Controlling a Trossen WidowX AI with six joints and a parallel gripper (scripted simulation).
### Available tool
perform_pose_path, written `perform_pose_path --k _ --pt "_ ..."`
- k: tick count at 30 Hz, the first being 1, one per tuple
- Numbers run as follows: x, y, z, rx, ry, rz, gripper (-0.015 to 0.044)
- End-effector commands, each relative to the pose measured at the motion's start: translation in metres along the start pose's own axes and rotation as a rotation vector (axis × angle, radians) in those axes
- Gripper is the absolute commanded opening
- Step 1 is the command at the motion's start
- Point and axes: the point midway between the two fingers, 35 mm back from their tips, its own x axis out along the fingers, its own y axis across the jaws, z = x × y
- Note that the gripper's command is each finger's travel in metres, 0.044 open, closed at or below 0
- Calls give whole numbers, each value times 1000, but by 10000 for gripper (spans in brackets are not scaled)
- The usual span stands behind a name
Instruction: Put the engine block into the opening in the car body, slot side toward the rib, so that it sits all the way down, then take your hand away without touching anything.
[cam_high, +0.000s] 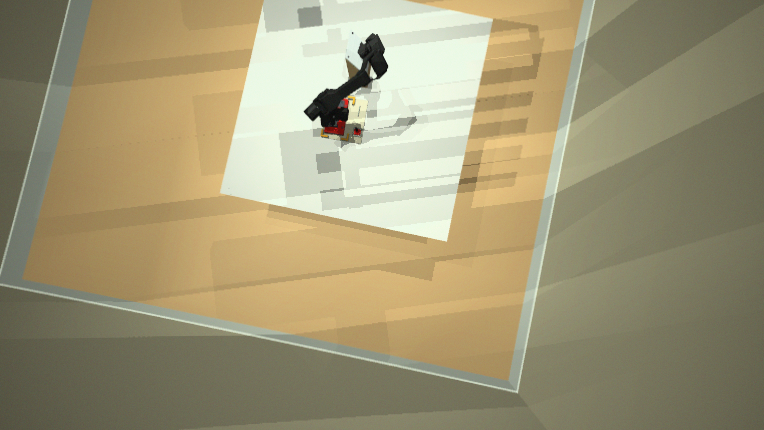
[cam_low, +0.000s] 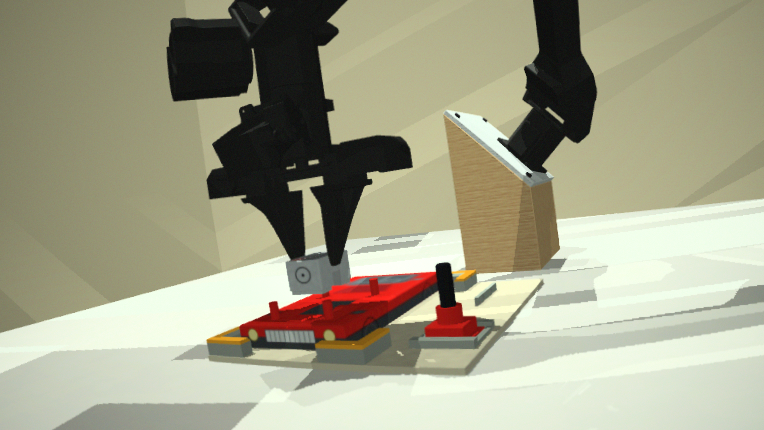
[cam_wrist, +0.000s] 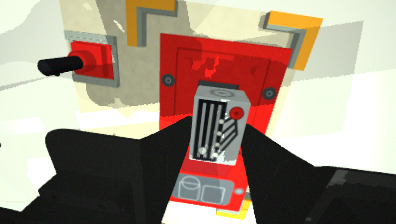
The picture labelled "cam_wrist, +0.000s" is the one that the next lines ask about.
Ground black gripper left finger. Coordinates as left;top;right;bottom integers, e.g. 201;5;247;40
45;116;192;224

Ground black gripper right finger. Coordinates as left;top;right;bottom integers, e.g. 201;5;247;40
241;124;396;224

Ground grey block with circle mark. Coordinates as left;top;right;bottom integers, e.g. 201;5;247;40
189;85;251;166

